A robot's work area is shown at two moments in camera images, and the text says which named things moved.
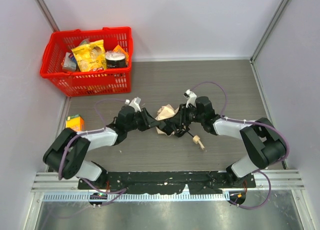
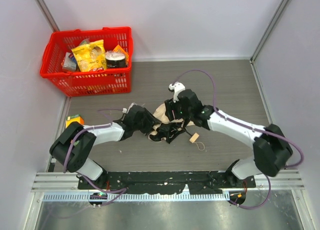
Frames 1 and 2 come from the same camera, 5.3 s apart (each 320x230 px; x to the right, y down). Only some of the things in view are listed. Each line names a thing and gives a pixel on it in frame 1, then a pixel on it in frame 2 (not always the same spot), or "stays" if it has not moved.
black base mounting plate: (167, 182) stays
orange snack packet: (118, 49) stays
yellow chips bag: (91, 57) stays
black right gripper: (183, 116) -> (170, 112)
